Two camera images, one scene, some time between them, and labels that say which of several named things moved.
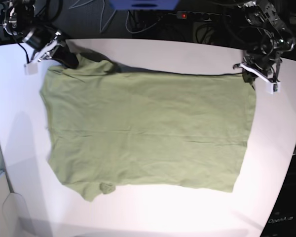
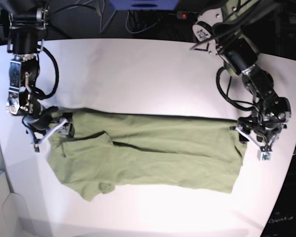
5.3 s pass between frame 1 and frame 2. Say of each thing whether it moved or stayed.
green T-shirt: moved
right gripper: moved
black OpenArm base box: stayed
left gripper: moved
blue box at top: stayed
